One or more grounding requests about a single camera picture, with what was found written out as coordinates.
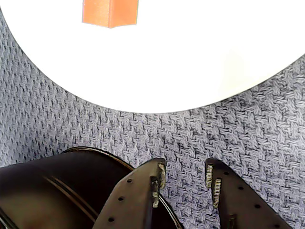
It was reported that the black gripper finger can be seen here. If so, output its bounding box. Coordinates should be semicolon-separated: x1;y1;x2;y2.
92;157;167;229
204;158;294;229

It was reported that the red cube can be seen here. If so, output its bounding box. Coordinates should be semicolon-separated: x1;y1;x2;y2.
82;0;139;29

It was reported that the white round plate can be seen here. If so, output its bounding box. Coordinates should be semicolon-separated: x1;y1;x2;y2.
0;0;305;114

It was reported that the blue woven table cloth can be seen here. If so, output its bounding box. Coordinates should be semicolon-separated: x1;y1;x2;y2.
0;7;305;229

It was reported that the black round metal pot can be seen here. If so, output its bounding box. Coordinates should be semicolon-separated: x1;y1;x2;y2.
0;146;184;229

